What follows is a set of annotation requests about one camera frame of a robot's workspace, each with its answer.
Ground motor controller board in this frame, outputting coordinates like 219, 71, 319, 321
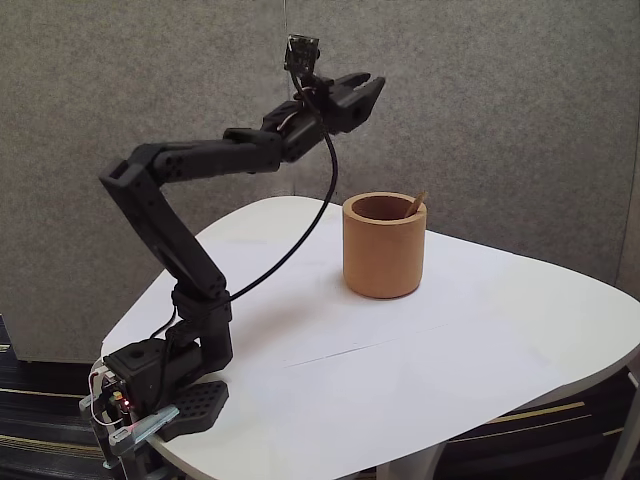
79, 364, 139, 426

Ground white table leg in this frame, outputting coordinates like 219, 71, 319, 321
602, 367, 640, 480
374, 439, 446, 480

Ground black camera cable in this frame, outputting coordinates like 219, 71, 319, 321
157, 69, 340, 409

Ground wooden pen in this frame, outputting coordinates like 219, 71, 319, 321
402, 190, 428, 219

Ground white paper sheet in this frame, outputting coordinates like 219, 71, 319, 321
279, 222, 506, 366

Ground small camera circuit board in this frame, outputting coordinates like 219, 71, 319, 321
283, 33, 322, 74

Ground cork pen holder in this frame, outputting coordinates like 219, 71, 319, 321
342, 192, 429, 300

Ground grey table clamp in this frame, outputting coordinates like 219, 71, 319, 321
102, 404, 181, 471

